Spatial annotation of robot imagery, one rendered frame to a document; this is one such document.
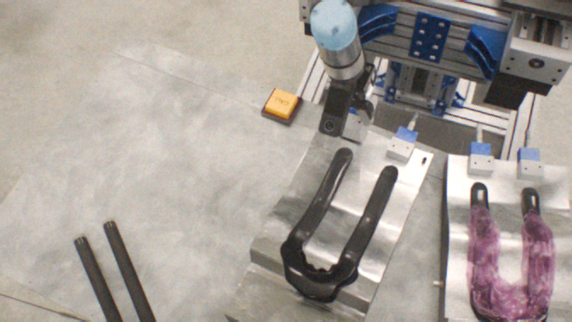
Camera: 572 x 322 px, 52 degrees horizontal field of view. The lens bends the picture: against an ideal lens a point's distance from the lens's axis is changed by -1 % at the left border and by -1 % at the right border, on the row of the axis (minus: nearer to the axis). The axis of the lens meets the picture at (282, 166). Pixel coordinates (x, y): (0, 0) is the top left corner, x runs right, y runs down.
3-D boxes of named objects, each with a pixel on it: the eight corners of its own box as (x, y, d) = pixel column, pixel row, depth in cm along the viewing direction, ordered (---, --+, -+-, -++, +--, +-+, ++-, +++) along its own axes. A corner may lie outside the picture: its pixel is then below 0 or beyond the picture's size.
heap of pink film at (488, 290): (463, 202, 127) (471, 186, 120) (547, 211, 125) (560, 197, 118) (460, 321, 116) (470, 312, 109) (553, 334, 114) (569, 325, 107)
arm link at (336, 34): (348, -14, 98) (358, 26, 95) (357, 25, 108) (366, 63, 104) (303, -1, 99) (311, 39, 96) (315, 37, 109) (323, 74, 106)
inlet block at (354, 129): (363, 88, 136) (361, 76, 131) (384, 94, 134) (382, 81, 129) (341, 136, 132) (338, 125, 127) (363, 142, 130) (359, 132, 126)
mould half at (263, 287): (324, 133, 143) (325, 102, 131) (426, 172, 137) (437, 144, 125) (227, 319, 124) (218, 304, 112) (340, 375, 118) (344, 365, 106)
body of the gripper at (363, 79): (379, 79, 121) (373, 47, 110) (363, 115, 119) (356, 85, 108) (345, 70, 124) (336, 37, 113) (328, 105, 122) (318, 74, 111)
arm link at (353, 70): (351, 73, 104) (311, 62, 107) (355, 87, 108) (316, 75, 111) (368, 39, 106) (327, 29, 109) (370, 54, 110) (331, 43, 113)
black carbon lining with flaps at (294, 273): (338, 148, 134) (340, 127, 125) (405, 175, 130) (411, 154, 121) (270, 284, 120) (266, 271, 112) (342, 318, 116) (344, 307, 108)
